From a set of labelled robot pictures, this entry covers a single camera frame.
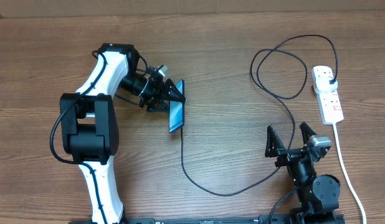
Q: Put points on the white power strip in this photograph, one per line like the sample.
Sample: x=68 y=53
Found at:
x=329 y=103

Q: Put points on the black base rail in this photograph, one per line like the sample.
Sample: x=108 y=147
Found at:
x=195 y=221

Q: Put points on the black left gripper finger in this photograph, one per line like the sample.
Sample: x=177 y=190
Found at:
x=157 y=105
x=171 y=93

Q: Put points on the white charger plug adapter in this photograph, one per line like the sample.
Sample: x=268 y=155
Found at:
x=324 y=84

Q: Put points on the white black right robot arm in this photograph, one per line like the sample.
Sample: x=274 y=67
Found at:
x=318 y=195

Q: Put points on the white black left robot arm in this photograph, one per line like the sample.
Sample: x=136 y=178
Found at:
x=88 y=121

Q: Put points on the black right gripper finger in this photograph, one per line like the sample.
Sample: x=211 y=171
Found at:
x=274 y=145
x=306 y=131

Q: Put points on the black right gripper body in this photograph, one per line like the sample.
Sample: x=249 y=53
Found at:
x=299 y=172

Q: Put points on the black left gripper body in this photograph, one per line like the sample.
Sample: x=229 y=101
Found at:
x=147 y=90

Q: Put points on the cardboard back panel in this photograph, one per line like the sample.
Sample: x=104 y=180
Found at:
x=71 y=8

